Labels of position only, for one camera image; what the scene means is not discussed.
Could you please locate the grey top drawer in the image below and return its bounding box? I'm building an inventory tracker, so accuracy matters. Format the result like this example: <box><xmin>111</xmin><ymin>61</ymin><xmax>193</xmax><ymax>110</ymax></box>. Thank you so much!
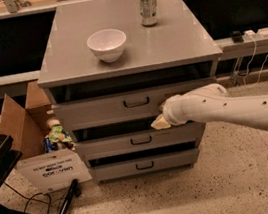
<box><xmin>52</xmin><ymin>77</ymin><xmax>216</xmax><ymax>132</ymax></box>

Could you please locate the grey drawer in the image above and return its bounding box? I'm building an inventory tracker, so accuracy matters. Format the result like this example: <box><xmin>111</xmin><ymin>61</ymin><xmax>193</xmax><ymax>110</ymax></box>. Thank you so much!
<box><xmin>52</xmin><ymin>77</ymin><xmax>216</xmax><ymax>132</ymax></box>
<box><xmin>89</xmin><ymin>148</ymin><xmax>199</xmax><ymax>182</ymax></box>
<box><xmin>75</xmin><ymin>122</ymin><xmax>205</xmax><ymax>160</ymax></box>

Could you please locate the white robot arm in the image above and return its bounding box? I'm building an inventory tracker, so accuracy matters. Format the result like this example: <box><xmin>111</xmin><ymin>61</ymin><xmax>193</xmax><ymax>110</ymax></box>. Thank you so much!
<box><xmin>151</xmin><ymin>83</ymin><xmax>268</xmax><ymax>131</ymax></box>

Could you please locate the grey middle drawer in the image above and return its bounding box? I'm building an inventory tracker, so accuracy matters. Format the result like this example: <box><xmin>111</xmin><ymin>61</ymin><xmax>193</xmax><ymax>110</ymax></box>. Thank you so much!
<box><xmin>75</xmin><ymin>122</ymin><xmax>205</xmax><ymax>160</ymax></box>

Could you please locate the grey bottom drawer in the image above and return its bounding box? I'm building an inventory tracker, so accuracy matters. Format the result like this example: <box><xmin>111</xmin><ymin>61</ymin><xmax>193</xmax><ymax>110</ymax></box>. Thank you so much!
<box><xmin>89</xmin><ymin>148</ymin><xmax>199</xmax><ymax>182</ymax></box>

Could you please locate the grey drawer cabinet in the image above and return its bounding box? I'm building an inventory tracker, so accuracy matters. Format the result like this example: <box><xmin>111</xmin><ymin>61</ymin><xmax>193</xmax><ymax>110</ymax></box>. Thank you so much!
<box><xmin>38</xmin><ymin>0</ymin><xmax>222</xmax><ymax>170</ymax></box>

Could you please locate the white ceramic bowl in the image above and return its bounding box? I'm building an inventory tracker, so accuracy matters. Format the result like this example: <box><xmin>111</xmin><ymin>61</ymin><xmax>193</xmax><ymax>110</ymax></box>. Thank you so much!
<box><xmin>86</xmin><ymin>28</ymin><xmax>127</xmax><ymax>63</ymax></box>

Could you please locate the colourful toy figure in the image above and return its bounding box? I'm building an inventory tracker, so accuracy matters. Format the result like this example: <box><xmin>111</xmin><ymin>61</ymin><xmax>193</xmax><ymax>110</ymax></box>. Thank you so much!
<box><xmin>43</xmin><ymin>118</ymin><xmax>75</xmax><ymax>153</ymax></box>

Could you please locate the black adapter block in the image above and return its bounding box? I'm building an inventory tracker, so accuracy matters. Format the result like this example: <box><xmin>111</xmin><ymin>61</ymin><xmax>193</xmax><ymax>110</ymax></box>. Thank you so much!
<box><xmin>230</xmin><ymin>31</ymin><xmax>244</xmax><ymax>43</ymax></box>

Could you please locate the brown cardboard box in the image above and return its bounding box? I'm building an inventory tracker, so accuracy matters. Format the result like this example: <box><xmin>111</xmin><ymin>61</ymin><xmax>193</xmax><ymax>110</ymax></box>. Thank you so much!
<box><xmin>0</xmin><ymin>81</ymin><xmax>92</xmax><ymax>194</ymax></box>

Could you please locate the silver soda can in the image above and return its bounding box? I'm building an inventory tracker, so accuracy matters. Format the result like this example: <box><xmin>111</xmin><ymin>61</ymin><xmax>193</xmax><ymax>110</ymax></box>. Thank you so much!
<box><xmin>139</xmin><ymin>0</ymin><xmax>157</xmax><ymax>26</ymax></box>

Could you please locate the white power strip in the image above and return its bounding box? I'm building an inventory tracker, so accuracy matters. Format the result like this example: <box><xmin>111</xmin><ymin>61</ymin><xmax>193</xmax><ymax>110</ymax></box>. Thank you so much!
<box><xmin>244</xmin><ymin>27</ymin><xmax>268</xmax><ymax>38</ymax></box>

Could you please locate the white hanging cable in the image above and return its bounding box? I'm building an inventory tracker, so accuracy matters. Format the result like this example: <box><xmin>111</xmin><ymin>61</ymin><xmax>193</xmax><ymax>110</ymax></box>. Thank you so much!
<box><xmin>236</xmin><ymin>35</ymin><xmax>268</xmax><ymax>89</ymax></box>

